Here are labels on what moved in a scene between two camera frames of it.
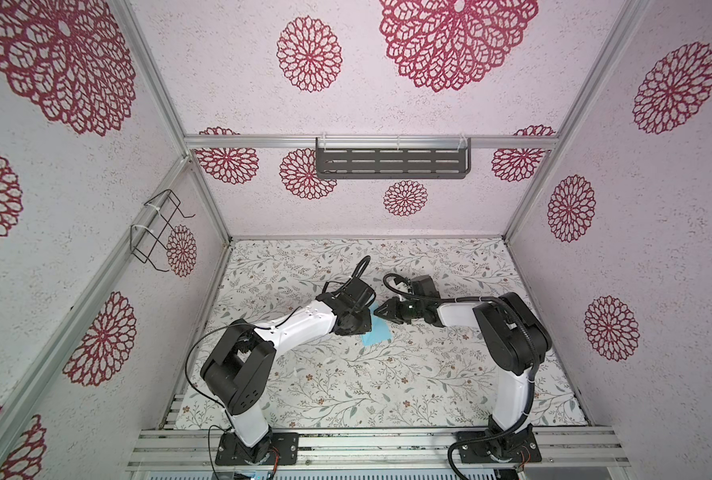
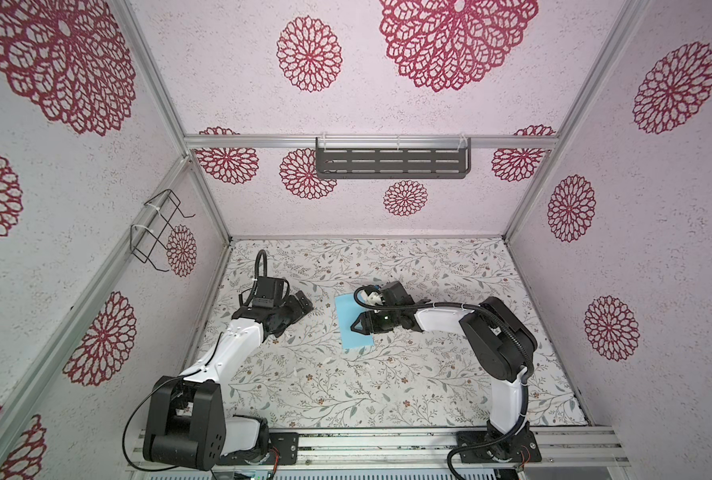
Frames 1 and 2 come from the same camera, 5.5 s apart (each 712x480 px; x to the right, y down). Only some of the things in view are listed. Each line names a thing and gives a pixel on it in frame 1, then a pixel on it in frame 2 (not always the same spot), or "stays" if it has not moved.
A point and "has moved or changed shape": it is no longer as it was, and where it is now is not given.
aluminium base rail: [374, 449] stays
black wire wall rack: [148, 236] stays
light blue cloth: [381, 328] has moved or changed shape
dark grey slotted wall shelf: [392, 158] stays
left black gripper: [365, 325] to [297, 314]
